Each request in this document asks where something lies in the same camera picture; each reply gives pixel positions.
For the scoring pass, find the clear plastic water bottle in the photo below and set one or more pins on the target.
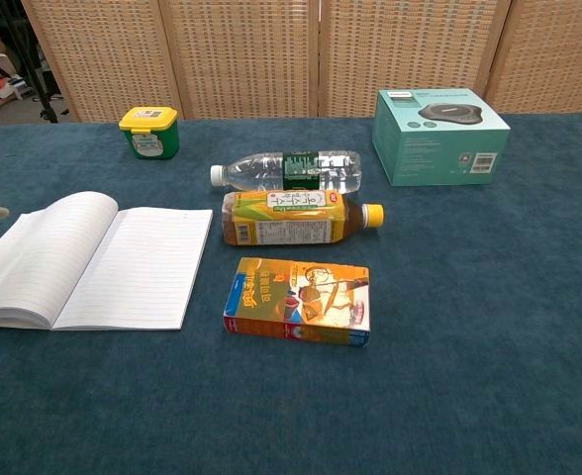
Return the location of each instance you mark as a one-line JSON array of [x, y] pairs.
[[291, 169]]

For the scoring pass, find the teal speaker product box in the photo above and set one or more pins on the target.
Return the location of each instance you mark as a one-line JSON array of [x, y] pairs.
[[439, 136]]

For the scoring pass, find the green tub with yellow lid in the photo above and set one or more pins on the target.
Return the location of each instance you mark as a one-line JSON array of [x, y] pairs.
[[149, 133]]

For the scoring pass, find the blue table cloth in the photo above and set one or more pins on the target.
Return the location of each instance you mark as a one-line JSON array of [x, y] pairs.
[[419, 346]]

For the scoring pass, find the woven wooden folding screen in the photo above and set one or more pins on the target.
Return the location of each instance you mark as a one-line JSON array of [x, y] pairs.
[[320, 54]]

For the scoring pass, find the yellow label tea bottle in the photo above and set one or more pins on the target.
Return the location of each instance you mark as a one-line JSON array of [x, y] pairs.
[[291, 218]]

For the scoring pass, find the orange snack box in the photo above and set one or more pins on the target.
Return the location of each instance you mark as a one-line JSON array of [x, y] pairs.
[[298, 302]]

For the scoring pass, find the black tripod stand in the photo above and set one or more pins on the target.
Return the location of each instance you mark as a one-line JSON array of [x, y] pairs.
[[33, 69]]

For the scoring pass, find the white lined notebook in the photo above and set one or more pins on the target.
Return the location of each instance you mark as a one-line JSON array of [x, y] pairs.
[[93, 262]]

